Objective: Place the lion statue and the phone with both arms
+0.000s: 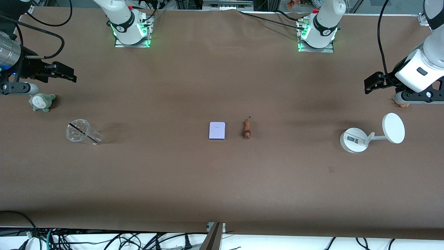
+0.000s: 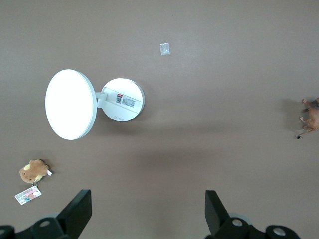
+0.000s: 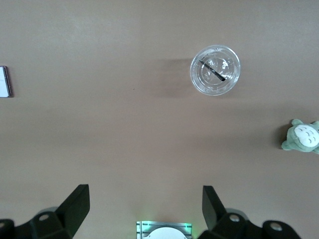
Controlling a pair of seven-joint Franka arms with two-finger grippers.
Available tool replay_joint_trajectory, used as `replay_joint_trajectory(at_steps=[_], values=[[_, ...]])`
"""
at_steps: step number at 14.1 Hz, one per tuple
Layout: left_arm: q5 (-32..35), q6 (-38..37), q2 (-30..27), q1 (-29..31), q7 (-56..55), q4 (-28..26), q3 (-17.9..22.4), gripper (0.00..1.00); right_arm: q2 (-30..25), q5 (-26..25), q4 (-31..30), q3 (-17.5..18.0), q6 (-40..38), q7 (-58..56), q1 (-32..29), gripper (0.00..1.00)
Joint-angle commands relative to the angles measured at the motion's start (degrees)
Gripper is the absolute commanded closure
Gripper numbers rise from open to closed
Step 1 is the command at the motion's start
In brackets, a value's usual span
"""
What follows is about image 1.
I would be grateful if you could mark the clear plastic cup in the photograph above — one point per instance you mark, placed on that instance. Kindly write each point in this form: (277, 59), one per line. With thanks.
(77, 136)

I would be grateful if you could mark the brown table frame post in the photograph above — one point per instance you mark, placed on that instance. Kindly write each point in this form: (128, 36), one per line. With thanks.
(213, 239)

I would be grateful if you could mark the black straw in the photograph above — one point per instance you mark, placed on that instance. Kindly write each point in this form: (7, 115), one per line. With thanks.
(83, 132)

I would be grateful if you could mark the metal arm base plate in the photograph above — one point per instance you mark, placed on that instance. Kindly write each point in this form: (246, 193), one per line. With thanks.
(131, 46)
(322, 50)

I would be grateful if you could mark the metal frame rail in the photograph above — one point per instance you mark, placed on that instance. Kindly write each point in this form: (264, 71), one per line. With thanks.
(225, 4)

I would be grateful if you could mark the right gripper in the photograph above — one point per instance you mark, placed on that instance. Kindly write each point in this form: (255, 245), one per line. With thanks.
(29, 67)

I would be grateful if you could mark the white round desk stand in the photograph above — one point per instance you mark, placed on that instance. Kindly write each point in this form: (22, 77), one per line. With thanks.
(353, 140)

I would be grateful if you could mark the lavender phone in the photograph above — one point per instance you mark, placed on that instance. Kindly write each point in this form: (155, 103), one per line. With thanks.
(217, 130)

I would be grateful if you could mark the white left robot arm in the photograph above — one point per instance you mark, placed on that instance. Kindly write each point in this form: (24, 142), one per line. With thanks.
(326, 21)

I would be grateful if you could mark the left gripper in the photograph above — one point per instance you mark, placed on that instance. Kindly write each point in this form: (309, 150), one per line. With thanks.
(390, 77)

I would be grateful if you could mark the small orange background toy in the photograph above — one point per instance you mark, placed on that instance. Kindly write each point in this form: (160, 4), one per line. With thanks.
(290, 5)

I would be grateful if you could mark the orange brown toy figure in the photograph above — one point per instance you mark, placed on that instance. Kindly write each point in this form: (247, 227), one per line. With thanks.
(402, 104)

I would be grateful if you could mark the grey green plush toy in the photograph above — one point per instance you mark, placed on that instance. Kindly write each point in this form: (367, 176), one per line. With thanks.
(41, 102)

